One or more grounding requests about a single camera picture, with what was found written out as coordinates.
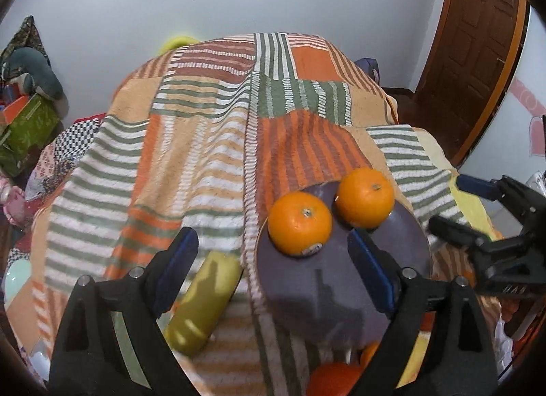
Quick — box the yellow sugarcane piece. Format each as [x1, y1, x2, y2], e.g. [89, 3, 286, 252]
[164, 251, 243, 357]

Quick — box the large orange with sticker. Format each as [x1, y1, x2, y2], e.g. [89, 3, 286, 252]
[267, 191, 333, 258]

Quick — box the small tangerine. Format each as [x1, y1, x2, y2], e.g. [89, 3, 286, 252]
[359, 340, 380, 370]

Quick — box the red tomato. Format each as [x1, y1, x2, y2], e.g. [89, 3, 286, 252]
[305, 362, 363, 396]

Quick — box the dark purple plate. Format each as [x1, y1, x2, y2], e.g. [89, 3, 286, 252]
[256, 202, 432, 349]

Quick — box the brown wooden door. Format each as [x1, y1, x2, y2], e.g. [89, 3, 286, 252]
[416, 0, 528, 166]

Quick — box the pink toy figure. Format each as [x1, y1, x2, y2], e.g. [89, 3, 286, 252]
[1, 177, 25, 228]

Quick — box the checkered patchwork quilt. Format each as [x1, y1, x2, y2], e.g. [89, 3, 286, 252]
[21, 113, 105, 226]

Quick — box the striped patchwork blanket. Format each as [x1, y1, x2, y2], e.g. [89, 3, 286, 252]
[7, 31, 504, 396]

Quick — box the green storage box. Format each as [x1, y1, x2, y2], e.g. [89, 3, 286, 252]
[1, 94, 59, 177]

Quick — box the yellow curved pillow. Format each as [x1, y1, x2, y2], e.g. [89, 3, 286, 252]
[158, 36, 199, 55]

